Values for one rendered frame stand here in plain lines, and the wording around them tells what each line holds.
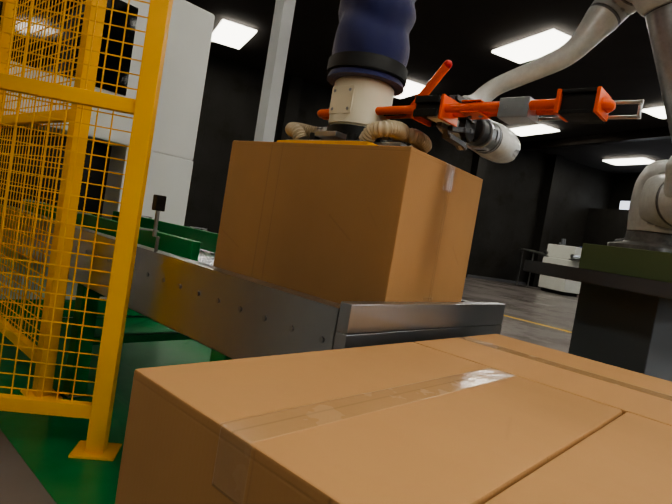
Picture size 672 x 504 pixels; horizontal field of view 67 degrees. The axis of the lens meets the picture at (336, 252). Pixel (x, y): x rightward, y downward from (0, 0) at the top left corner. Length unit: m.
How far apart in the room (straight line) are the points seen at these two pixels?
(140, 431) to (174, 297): 0.84
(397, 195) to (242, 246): 0.51
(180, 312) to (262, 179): 0.42
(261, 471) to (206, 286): 0.90
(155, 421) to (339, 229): 0.72
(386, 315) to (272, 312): 0.25
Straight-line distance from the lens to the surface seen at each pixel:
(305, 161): 1.31
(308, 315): 1.06
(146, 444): 0.65
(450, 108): 1.29
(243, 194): 1.46
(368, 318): 1.03
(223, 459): 0.53
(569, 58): 1.71
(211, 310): 1.32
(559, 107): 1.17
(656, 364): 1.70
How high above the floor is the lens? 0.75
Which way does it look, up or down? 3 degrees down
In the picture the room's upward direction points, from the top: 9 degrees clockwise
